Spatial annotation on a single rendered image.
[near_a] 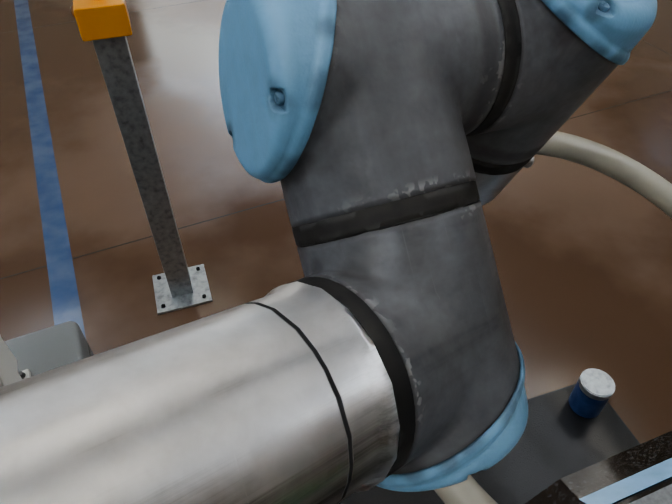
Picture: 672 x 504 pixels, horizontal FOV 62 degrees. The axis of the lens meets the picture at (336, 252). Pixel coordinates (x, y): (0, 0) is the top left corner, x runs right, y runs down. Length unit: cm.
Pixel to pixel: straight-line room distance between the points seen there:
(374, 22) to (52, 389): 17
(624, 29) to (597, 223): 237
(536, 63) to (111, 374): 23
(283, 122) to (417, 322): 9
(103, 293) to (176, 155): 91
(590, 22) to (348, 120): 12
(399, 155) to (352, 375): 9
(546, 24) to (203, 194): 240
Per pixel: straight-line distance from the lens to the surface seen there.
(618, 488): 99
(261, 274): 222
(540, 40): 30
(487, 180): 37
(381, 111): 23
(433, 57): 25
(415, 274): 23
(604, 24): 30
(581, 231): 260
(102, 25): 159
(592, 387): 188
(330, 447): 19
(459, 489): 47
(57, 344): 104
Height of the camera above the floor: 160
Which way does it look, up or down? 44 degrees down
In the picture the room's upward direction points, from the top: straight up
